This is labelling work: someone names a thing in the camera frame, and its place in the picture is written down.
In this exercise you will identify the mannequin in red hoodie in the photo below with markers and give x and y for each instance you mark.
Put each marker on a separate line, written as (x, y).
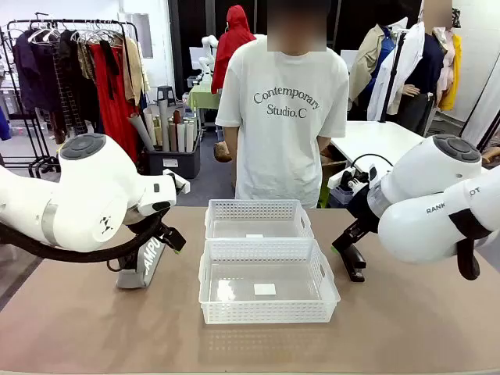
(232, 47)

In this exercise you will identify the beige paper roll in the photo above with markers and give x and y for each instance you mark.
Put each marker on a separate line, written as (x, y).
(158, 134)
(173, 138)

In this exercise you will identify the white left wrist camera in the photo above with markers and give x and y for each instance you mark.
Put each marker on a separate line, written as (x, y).
(179, 183)

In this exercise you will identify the mannequin in navy dress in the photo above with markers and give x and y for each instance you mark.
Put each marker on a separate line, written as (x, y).
(426, 70)

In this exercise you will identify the black plaid hanging garment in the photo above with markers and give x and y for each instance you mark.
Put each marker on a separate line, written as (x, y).
(74, 97)

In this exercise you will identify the yellow hanging garment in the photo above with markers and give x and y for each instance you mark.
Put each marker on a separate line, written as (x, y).
(453, 86)

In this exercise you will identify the green crate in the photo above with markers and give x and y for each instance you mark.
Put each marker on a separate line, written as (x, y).
(324, 195)

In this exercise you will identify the dark grey storage bin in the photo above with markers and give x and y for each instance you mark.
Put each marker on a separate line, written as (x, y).
(172, 164)

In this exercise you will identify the white perforated plastic basket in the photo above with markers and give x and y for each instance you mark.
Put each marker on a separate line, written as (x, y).
(254, 209)
(265, 312)

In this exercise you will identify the table with green cloth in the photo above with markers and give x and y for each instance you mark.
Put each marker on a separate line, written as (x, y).
(203, 97)

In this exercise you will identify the white partition panel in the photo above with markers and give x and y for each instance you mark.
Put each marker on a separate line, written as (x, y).
(488, 117)

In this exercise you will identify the white hanging coat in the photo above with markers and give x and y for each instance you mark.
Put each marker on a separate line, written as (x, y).
(406, 58)

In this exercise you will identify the navy hanging garment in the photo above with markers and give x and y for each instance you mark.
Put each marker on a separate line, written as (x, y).
(31, 70)

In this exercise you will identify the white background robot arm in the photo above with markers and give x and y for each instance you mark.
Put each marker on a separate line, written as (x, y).
(207, 58)

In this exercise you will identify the brown cardboard box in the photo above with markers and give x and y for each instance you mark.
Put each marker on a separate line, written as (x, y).
(334, 166)

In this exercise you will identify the black tripod pole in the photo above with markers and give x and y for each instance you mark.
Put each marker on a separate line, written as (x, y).
(394, 74)

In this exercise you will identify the black stapler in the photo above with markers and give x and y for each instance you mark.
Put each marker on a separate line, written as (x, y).
(357, 269)

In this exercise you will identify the person right forearm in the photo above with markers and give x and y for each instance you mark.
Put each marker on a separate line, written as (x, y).
(230, 148)

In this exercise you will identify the brown paper roll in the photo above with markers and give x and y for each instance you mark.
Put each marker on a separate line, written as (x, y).
(177, 117)

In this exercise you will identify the person in white printed T-shirt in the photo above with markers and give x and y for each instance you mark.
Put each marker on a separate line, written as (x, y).
(281, 156)

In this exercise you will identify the black clothes rack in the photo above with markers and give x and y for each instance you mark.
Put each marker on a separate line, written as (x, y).
(78, 22)

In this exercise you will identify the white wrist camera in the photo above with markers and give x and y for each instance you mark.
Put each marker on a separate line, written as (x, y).
(336, 180)
(179, 183)

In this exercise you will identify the red hanging dress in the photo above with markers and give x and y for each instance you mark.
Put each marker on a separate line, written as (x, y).
(113, 117)

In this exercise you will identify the beige hanging garment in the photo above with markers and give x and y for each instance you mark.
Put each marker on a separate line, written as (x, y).
(134, 74)

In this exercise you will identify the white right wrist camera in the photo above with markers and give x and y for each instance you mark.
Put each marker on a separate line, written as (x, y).
(336, 180)

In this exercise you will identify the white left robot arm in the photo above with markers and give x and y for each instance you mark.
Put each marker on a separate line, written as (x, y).
(90, 195)

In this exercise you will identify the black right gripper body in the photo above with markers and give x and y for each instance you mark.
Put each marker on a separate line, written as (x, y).
(363, 218)

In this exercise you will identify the tall grey paper roll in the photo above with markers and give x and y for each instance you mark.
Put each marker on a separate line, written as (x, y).
(164, 125)

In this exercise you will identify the white work table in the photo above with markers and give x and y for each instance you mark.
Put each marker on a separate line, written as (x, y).
(371, 140)

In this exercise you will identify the blue shirt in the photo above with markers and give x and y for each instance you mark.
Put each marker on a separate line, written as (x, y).
(384, 51)

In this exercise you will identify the white label sticker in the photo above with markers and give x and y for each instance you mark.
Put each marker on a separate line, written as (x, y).
(254, 236)
(265, 290)

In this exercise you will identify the black plastic stool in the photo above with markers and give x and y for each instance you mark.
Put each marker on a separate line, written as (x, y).
(165, 93)

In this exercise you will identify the white basket of CAMPUS pouches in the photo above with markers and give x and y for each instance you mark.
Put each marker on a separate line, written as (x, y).
(340, 197)

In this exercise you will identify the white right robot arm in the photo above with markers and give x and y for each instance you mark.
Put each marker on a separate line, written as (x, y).
(429, 176)

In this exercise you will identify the camouflage hanging garment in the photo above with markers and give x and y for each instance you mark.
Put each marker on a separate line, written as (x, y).
(85, 58)

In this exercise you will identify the pink hanging garment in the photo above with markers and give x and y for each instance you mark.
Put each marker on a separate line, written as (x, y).
(445, 74)

